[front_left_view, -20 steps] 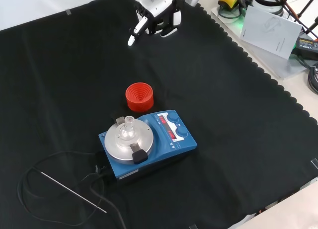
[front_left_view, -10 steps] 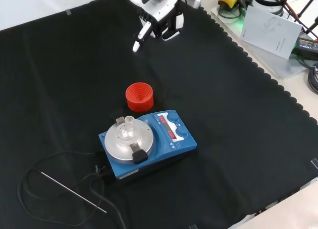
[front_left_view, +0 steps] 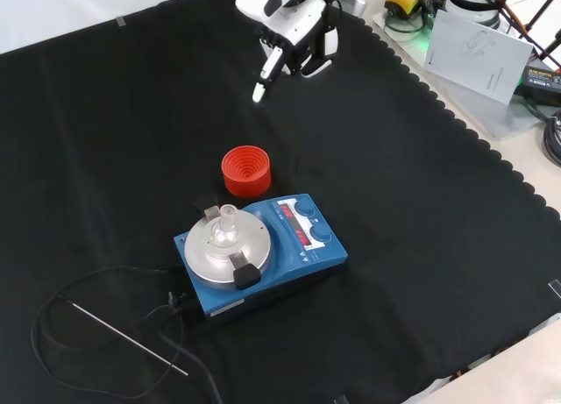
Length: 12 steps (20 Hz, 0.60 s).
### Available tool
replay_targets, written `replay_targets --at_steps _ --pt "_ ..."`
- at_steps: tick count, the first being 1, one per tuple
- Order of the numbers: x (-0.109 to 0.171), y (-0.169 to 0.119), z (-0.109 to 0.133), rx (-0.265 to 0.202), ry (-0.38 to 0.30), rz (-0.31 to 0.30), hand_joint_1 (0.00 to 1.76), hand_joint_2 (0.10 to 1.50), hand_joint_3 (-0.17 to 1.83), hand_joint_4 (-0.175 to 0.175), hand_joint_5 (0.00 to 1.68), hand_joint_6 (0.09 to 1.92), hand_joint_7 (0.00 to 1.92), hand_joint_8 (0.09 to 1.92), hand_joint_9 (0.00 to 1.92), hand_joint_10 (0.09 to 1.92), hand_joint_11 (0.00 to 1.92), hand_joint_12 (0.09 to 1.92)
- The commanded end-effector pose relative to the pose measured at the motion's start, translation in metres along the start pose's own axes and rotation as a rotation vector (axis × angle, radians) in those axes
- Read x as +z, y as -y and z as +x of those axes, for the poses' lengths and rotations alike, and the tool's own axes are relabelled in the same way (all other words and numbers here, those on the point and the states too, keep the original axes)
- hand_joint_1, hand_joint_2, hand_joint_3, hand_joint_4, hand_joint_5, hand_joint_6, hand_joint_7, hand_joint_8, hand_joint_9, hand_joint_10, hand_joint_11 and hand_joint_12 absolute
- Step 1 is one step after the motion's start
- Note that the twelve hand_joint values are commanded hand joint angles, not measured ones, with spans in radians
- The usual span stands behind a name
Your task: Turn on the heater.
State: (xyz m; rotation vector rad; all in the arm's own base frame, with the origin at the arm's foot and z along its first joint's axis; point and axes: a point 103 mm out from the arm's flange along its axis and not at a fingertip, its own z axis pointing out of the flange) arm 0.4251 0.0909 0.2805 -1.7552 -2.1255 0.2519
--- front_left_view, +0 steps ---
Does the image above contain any small round-bottom glass flask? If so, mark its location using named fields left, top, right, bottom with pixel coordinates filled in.
left=209, top=204, right=241, bottom=247

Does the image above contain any pale board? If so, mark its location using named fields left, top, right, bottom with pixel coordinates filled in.
left=423, top=10, right=536, bottom=106

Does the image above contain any black power adapter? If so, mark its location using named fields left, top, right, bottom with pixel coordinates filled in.
left=519, top=65, right=561, bottom=107

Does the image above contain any red ribbed flask holder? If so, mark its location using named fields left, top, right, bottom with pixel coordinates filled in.
left=220, top=145, right=273, bottom=198

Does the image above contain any black cloth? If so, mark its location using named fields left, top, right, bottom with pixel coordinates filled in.
left=0, top=0, right=561, bottom=404

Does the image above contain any black tripod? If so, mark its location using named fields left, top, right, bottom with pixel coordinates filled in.
left=494, top=0, right=561, bottom=72

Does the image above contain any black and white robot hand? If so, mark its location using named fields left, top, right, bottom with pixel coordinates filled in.
left=235, top=0, right=341, bottom=103

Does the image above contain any heater with blue base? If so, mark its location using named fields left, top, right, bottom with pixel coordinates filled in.
left=174, top=193, right=351, bottom=322

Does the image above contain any black heater cable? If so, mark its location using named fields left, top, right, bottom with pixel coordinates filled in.
left=30, top=266, right=224, bottom=404

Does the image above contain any coiled black cable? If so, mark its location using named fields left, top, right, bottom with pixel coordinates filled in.
left=543, top=110, right=561, bottom=167

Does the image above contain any grey metal base plate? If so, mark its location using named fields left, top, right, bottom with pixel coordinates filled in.
left=372, top=9, right=547, bottom=141

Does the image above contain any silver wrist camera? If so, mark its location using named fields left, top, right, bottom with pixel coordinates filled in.
left=335, top=0, right=367, bottom=18

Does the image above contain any thin metal probe rod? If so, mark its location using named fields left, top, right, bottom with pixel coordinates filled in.
left=65, top=301, right=189, bottom=377

